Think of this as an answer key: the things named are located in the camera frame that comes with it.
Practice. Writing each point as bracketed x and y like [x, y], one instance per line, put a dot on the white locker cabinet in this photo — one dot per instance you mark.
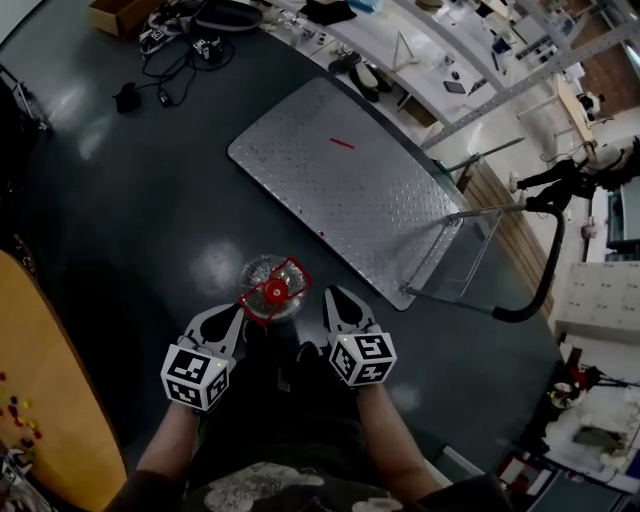
[600, 300]

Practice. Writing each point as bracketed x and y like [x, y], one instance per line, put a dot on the wooden triangle frame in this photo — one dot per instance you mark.
[398, 55]

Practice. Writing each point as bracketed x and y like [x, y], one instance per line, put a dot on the dark framed window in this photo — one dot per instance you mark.
[622, 215]

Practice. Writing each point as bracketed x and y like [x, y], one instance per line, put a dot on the grey oval case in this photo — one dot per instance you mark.
[430, 3]

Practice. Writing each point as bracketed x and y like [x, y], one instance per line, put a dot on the blue packet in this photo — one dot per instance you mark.
[365, 4]

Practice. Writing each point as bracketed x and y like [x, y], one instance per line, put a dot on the black oval case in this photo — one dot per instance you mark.
[225, 15]

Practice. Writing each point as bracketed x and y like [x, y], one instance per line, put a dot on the wooden stair steps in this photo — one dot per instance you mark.
[515, 235]

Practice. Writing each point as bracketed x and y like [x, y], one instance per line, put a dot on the black power adapter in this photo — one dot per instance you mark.
[165, 97]

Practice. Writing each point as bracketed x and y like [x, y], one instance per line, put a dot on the person's dark patterned shirt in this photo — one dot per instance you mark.
[270, 485]

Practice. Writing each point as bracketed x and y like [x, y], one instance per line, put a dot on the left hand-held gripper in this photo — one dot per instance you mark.
[190, 375]

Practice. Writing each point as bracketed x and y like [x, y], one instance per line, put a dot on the black sandal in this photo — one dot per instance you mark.
[344, 62]

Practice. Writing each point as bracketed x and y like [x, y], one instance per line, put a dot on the person's left forearm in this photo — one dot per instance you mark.
[167, 440]

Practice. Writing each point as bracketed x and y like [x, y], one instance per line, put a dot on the black metal frame rack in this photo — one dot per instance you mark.
[20, 95]

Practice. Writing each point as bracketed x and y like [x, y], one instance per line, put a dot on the pile of red black gear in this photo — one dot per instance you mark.
[580, 387]

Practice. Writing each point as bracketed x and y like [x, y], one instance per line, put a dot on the round wooden table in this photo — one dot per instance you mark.
[45, 375]

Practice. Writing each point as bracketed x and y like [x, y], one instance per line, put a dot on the white metal shelving unit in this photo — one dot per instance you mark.
[380, 50]

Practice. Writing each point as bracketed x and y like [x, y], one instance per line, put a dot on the black folded cloth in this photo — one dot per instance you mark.
[330, 11]

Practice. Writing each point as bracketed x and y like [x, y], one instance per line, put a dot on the small black device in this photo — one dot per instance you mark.
[127, 98]

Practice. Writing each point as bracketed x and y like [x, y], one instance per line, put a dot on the red and white box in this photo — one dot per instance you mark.
[525, 475]

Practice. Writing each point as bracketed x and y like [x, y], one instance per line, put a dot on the person's right forearm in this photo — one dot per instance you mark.
[390, 435]

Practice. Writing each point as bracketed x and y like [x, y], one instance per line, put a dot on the person's dark trousers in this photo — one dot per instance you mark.
[300, 395]

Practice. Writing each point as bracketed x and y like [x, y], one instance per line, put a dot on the spare white gripper device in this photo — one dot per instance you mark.
[207, 48]
[155, 37]

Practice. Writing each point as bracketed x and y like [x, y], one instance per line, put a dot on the blue mug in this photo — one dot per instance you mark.
[501, 46]

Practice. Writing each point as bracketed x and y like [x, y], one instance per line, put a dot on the open cardboard box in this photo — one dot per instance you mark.
[120, 15]

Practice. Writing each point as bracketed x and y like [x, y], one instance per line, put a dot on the black and white slippers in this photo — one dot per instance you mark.
[370, 82]

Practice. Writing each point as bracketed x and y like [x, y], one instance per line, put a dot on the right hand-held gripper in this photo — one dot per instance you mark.
[362, 357]

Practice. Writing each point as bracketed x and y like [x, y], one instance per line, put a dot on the black phone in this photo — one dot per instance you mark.
[454, 86]

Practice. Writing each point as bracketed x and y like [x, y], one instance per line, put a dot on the clear water jug red cap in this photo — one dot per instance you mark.
[275, 290]

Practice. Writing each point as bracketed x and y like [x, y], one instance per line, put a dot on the red tape strip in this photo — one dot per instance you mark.
[342, 143]

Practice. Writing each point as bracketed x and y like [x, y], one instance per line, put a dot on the grey pole with green base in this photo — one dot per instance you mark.
[470, 155]

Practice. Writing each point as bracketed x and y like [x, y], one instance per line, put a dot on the grey platform trolley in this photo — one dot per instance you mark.
[350, 200]

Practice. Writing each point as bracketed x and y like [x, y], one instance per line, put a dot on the pile of small colourful beads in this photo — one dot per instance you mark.
[22, 420]

